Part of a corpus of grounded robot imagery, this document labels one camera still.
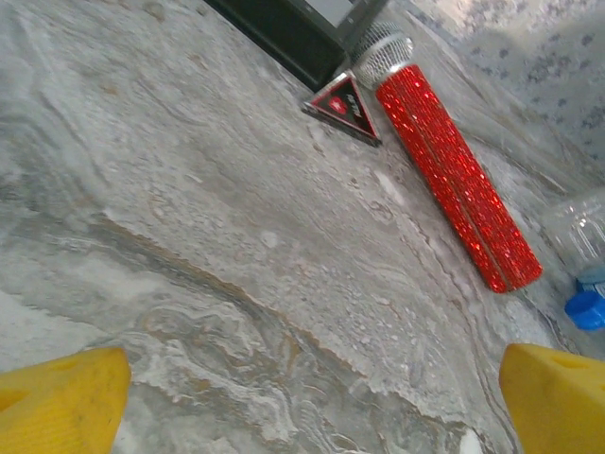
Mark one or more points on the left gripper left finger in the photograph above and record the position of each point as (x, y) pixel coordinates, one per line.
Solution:
(61, 402)

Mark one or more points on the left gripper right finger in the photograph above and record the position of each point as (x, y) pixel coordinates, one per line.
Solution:
(558, 402)

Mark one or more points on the clear bottle blue label blue cap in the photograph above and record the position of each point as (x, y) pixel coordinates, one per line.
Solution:
(583, 265)

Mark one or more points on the red glitter microphone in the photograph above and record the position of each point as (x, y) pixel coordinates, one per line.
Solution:
(449, 170)

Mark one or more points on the black red triangular box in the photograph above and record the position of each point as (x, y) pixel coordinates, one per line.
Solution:
(345, 106)

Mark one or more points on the black grey chessboard box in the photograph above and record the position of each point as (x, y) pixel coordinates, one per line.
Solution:
(293, 33)

